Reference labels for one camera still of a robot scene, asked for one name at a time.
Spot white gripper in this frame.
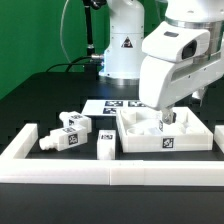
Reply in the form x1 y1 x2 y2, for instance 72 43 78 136
139 48 224 124

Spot white square tabletop part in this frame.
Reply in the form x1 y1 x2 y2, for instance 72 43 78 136
116 107 213 153

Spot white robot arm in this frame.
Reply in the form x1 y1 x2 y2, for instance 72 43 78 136
99 0 224 124

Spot white sheet with markers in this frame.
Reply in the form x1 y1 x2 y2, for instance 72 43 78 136
82 99 144 116

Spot white U-shaped fence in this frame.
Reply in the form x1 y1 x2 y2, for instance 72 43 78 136
0 123 224 186

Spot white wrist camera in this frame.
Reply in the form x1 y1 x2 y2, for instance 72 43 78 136
142 22 210 63

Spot black cables on table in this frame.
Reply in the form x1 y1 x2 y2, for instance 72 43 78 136
45 55 105 73

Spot grey hanging cable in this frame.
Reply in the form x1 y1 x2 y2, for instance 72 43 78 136
59 0 73 64

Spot black camera pole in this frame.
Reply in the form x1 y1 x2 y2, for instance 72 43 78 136
82 0 107 56

